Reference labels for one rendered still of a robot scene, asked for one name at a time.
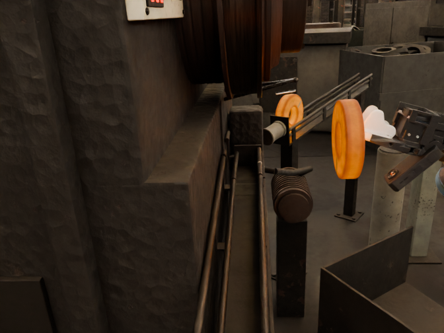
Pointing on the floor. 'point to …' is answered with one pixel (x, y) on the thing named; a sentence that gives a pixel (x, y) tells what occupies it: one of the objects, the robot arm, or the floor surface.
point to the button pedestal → (423, 215)
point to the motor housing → (291, 241)
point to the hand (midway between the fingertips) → (348, 129)
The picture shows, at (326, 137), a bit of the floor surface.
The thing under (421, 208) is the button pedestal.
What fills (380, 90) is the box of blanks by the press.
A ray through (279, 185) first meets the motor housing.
